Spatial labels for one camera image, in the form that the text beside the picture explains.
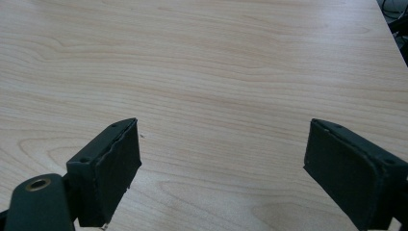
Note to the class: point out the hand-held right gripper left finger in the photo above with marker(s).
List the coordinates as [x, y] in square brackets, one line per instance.
[106, 173]

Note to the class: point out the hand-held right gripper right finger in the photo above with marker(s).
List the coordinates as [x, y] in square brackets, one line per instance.
[349, 173]

